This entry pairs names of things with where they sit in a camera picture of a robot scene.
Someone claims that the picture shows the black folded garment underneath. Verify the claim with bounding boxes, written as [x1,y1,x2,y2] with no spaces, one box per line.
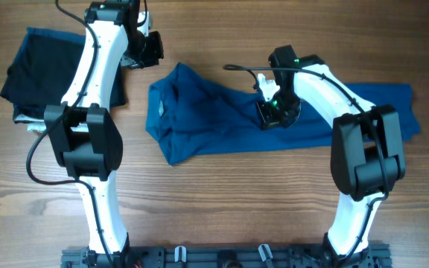
[109,65,127,109]

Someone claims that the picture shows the blue polo shirt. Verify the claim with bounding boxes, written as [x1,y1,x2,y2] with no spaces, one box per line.
[144,61,422,166]

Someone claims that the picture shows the black folded garment on top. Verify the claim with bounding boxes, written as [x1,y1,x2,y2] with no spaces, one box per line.
[0,33,86,111]

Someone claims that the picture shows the white folded garment at bottom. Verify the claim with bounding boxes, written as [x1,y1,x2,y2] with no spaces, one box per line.
[13,113,46,133]

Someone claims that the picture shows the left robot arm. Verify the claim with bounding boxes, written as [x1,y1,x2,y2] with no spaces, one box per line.
[44,1,163,267]

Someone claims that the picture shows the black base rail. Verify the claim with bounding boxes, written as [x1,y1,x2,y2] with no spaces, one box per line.
[60,243,393,268]

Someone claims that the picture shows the dark blue folded garment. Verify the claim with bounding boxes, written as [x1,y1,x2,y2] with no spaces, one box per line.
[12,26,87,124]

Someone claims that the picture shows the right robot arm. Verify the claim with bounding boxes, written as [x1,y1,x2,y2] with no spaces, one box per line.
[255,45,405,267]

